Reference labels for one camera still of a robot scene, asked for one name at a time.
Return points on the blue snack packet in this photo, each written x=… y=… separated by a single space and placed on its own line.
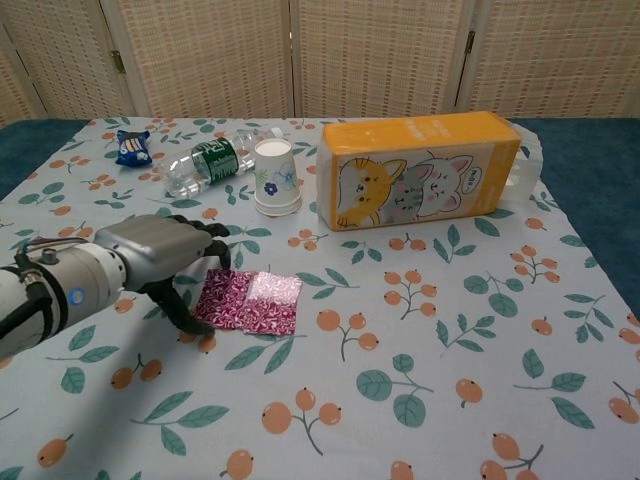
x=131 y=147

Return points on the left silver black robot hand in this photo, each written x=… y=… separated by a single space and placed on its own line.
x=155 y=245

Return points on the white floral paper cup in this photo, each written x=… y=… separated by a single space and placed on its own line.
x=275 y=175

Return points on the floral print tablecloth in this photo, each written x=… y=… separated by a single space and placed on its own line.
x=350 y=425

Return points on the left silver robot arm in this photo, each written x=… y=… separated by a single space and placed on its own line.
x=50 y=295

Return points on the metal screen hinge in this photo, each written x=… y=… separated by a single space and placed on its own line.
x=117 y=61
x=469 y=41

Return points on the clear plastic water bottle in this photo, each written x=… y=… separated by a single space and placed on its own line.
x=215 y=160

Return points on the orange cat tissue pack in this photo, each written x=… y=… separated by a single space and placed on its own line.
x=400 y=145

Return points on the woven folding screen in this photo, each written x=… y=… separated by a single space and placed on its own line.
x=225 y=50

